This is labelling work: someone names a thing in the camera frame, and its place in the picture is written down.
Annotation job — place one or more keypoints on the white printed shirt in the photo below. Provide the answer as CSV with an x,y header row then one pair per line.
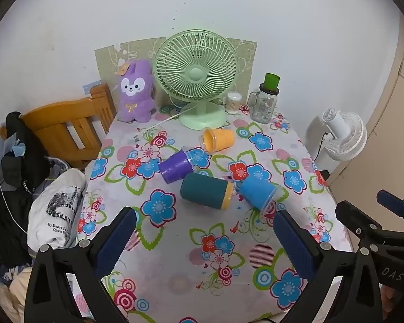
x,y
54,208

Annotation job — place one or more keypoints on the wooden chair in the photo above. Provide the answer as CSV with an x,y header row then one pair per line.
x,y
54,121

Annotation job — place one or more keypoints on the teal cup with yellow rim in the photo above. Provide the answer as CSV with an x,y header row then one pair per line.
x,y
202,190

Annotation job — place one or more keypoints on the glass jar with green lid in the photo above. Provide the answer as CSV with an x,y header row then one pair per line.
x,y
264,106

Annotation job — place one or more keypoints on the orange cup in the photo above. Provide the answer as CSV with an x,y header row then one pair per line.
x,y
222,139

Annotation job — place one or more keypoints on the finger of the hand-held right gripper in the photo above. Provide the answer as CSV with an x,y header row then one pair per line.
x,y
355,217
392,203

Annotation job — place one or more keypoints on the purple plush toy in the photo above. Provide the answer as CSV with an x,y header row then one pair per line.
x,y
134,89

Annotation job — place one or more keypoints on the blue tape strip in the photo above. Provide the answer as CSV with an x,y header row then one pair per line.
x,y
91,87

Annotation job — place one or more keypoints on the black jacket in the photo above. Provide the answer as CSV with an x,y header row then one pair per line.
x,y
16,181

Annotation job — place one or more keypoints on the green desk fan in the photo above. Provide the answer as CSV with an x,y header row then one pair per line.
x,y
195,74

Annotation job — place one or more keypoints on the white fan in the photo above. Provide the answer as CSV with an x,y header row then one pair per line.
x,y
345,136

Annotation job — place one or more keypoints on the floral tablecloth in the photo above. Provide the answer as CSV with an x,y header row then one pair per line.
x,y
188,262

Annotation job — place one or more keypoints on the blue cup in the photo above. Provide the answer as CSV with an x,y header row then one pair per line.
x,y
256,190

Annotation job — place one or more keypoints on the grey plaid cloth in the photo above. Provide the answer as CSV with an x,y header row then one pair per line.
x,y
54,171

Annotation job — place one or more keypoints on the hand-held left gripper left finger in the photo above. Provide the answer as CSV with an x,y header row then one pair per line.
x,y
116,240

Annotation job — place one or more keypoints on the purple cup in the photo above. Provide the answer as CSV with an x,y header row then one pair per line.
x,y
175,168

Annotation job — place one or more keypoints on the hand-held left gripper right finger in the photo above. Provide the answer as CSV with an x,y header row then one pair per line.
x,y
294,245

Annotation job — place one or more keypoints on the cotton swab container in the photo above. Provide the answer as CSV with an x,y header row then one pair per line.
x,y
233,103

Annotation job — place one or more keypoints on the beige wooden door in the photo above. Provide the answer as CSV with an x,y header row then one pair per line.
x,y
390,124

